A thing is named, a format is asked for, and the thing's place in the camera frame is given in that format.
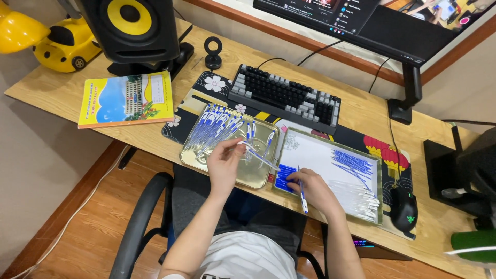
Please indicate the person's left hand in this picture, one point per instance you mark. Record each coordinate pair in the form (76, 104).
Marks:
(221, 166)

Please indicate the green round object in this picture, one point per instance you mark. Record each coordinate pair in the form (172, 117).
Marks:
(474, 244)

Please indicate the clear pen barrel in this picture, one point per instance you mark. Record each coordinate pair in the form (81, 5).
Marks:
(260, 157)

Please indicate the person's right hand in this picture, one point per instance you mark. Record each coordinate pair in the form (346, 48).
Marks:
(317, 192)

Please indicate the black computer monitor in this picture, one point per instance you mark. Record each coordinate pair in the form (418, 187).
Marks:
(391, 35)

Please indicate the pile of assembled blue pens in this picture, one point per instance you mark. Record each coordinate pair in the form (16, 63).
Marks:
(215, 128)

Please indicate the white lined green tray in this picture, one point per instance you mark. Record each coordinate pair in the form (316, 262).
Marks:
(314, 155)

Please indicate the black desk leg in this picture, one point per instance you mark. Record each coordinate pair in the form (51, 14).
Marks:
(127, 158)

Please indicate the pile of blue ink refills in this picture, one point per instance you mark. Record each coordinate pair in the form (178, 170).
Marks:
(352, 162)

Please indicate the blue and white pen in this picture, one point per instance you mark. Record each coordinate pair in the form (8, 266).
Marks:
(303, 199)

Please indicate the white shirt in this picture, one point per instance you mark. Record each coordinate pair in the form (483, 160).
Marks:
(248, 257)

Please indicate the pile of blue clips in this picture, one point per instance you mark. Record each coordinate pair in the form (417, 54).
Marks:
(284, 178)

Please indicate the black office chair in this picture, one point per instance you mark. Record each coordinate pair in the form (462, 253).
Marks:
(143, 217)

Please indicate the black speaker on stand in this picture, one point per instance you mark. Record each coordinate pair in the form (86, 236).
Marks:
(465, 174)

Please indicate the yellow toy car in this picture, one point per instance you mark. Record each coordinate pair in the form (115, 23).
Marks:
(64, 48)

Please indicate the black computer mouse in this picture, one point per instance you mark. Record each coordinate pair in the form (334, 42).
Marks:
(404, 209)

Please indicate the assembled blue white pen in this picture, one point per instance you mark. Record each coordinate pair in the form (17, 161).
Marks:
(268, 147)
(248, 133)
(253, 131)

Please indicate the black speaker stand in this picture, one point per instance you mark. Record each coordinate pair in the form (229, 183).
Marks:
(178, 54)

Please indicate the computer case with coloured lights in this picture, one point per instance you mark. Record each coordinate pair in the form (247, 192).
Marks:
(372, 248)

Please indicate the yellow school notebook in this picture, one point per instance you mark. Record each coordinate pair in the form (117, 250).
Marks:
(124, 99)

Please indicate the black floral desk mat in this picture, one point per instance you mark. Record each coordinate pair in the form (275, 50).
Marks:
(201, 97)

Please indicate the yellow plastic toy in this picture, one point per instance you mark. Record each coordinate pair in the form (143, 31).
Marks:
(19, 33)

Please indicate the black and grey keyboard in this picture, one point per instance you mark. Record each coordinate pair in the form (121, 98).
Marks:
(279, 95)

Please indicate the black speaker with yellow cone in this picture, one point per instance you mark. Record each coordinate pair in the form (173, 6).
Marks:
(131, 27)

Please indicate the pile of clear barrels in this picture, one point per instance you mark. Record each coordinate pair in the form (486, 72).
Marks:
(358, 201)

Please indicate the gold metal tray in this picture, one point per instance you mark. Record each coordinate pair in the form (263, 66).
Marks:
(255, 176)

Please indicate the pile of small springs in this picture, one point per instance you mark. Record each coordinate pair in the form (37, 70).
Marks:
(291, 143)

